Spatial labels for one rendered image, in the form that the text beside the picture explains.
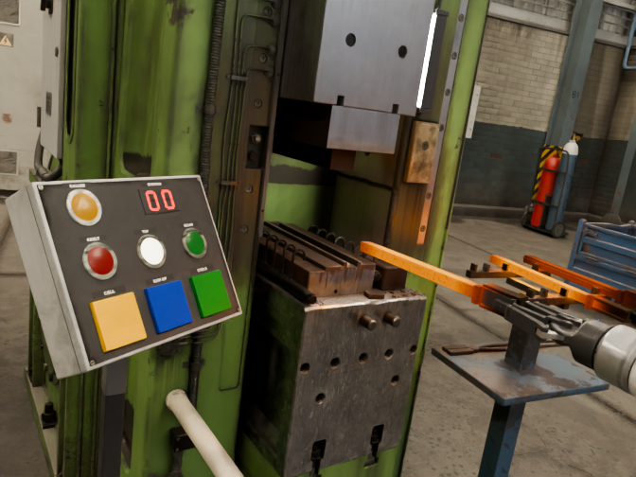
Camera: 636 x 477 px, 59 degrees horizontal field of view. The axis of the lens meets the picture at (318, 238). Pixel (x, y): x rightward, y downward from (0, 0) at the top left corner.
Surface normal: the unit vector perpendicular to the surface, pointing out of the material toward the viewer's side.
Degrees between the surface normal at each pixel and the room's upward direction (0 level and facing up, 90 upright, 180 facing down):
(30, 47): 90
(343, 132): 90
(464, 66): 90
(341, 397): 90
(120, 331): 60
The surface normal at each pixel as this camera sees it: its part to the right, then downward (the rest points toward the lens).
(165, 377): 0.54, 0.26
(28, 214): -0.52, 0.13
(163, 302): 0.80, -0.28
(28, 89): 0.35, 0.26
